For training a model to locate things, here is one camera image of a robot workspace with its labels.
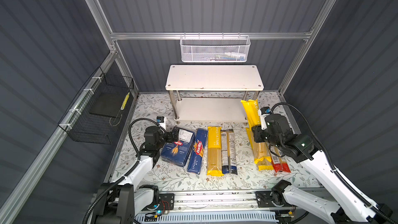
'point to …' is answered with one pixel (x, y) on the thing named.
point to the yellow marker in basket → (125, 100)
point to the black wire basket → (93, 116)
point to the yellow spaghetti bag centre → (214, 168)
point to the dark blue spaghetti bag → (228, 152)
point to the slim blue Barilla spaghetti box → (197, 153)
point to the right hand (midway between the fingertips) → (255, 129)
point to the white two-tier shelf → (212, 93)
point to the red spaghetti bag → (280, 164)
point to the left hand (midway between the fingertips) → (171, 127)
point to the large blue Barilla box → (178, 152)
